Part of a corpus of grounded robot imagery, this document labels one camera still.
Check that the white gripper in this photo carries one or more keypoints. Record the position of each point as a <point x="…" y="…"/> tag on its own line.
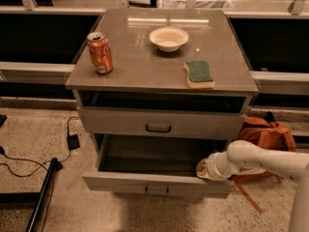
<point x="212" y="168"/>

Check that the grey drawer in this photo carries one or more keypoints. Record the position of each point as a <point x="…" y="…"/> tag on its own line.
<point x="156" y="166"/>
<point x="215" y="126"/>

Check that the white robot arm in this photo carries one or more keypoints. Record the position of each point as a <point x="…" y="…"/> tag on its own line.
<point x="244" y="158"/>

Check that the grey drawer cabinet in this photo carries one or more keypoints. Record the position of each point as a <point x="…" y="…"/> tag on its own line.
<point x="144" y="77"/>

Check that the grey top drawer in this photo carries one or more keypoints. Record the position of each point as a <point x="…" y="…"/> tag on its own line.
<point x="215" y="126"/>

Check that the orange backpack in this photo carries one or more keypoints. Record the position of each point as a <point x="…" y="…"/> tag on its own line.
<point x="267" y="134"/>

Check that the green yellow sponge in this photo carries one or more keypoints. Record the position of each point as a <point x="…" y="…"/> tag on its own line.
<point x="198" y="75"/>

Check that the white bowl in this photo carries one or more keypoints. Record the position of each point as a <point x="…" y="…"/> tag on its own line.
<point x="168" y="39"/>

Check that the black power adapter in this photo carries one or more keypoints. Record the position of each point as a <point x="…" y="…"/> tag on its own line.
<point x="73" y="142"/>

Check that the orange soda can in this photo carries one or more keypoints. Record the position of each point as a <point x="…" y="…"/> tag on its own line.
<point x="100" y="52"/>

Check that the black stand leg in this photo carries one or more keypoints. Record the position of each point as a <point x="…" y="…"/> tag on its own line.
<point x="33" y="201"/>

